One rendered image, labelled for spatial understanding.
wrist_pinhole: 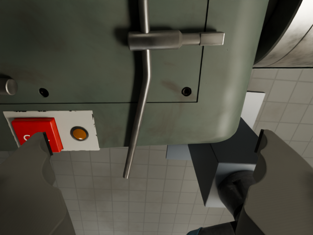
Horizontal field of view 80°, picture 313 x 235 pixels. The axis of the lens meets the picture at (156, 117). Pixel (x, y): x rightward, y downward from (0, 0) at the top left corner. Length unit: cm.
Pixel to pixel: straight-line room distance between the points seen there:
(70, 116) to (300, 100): 198
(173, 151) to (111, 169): 126
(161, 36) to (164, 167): 190
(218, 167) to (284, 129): 165
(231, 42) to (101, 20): 17
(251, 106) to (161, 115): 70
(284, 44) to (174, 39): 20
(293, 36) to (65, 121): 37
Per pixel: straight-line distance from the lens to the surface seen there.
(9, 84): 32
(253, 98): 94
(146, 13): 24
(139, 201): 249
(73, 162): 219
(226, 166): 61
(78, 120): 32
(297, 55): 42
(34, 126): 34
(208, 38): 25
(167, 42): 24
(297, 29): 36
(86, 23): 27
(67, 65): 29
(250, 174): 64
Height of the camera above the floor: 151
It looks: 61 degrees down
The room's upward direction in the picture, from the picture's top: 178 degrees clockwise
